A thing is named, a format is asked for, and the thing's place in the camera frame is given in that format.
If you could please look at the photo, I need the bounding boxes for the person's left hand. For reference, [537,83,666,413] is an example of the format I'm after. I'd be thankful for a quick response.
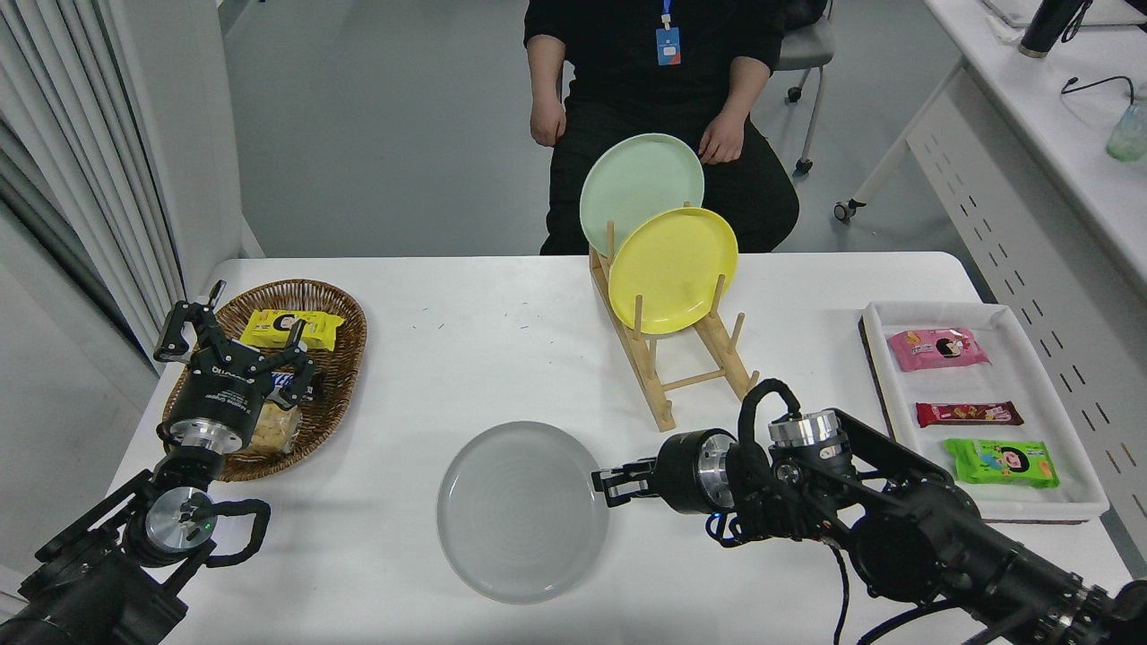
[697,112,747,167]

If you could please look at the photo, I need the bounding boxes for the yellow snack packet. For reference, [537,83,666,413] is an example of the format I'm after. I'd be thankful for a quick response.
[238,309,345,353]

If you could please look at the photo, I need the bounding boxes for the white tray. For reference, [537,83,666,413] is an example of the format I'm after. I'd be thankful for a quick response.
[858,301,1110,525]

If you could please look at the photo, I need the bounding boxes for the pink snack packet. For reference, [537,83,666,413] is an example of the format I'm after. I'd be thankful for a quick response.
[886,328,992,373]

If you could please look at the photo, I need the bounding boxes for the wooden plate rack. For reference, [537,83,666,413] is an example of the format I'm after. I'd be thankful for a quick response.
[589,202,761,433]

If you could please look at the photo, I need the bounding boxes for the grey plate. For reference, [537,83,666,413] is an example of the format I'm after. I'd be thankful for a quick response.
[436,421,610,605]

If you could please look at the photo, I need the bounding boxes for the green snack packet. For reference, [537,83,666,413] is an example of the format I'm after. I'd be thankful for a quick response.
[943,438,1060,489]

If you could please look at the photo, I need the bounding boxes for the yellow plate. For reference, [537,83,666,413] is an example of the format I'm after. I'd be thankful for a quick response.
[608,207,739,337]

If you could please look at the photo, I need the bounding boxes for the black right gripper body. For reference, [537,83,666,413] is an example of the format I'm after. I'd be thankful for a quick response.
[652,430,714,516]

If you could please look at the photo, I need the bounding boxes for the person's right hand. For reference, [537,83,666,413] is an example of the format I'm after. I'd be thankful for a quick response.
[529,97,567,148]

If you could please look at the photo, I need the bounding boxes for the clear biscuit packet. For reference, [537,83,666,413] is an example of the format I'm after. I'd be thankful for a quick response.
[237,401,304,458]

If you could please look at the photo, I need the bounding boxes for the pale green plate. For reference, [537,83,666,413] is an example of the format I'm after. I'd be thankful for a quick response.
[579,133,706,261]

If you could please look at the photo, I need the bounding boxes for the black bottle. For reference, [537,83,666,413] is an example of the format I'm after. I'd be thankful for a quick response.
[1017,0,1087,57]

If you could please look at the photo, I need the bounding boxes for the blue white snack bar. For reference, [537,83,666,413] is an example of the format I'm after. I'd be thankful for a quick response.
[267,369,325,406]

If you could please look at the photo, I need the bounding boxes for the brown wicker basket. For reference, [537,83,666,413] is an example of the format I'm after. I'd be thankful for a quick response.
[161,279,367,484]

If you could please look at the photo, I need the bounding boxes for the white flat box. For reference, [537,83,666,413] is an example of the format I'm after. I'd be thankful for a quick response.
[979,0,1147,28]

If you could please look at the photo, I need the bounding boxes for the grey office chair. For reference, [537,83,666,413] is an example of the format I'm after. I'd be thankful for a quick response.
[771,0,834,176]

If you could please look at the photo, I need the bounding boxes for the white vertical blinds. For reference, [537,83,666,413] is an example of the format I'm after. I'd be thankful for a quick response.
[0,0,185,377]

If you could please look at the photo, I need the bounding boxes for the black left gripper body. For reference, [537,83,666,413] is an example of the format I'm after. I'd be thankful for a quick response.
[168,355,272,440]

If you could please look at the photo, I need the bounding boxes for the clear green bottle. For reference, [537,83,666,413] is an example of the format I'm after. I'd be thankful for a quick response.
[1105,97,1147,162]

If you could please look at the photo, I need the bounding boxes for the thin black cable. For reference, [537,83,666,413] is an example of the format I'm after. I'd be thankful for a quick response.
[1060,74,1135,101]

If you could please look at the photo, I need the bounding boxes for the white side desk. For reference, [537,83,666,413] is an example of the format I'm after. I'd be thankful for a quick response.
[833,0,1147,561]

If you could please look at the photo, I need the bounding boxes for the person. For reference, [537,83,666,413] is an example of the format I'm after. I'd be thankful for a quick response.
[523,0,800,256]

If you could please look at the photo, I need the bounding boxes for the dark red snack bar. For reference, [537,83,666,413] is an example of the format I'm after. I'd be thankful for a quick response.
[915,401,1024,428]

